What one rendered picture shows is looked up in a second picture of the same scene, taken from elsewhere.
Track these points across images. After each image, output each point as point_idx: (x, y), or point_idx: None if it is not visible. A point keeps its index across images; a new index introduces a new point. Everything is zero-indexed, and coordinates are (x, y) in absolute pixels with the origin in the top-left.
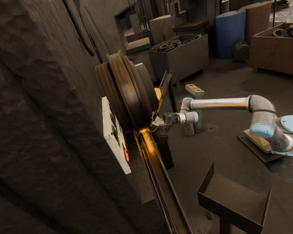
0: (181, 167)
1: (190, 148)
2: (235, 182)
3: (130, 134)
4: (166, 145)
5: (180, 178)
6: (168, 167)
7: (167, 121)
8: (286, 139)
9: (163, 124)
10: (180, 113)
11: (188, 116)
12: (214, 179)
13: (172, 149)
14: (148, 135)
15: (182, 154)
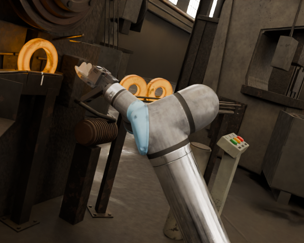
0: (77, 234)
1: (133, 240)
2: (1, 133)
3: (21, 25)
4: (86, 156)
5: (51, 236)
6: (63, 213)
7: (91, 77)
8: None
9: (84, 75)
10: (120, 85)
11: (123, 95)
12: None
13: (111, 216)
14: (34, 42)
15: (109, 231)
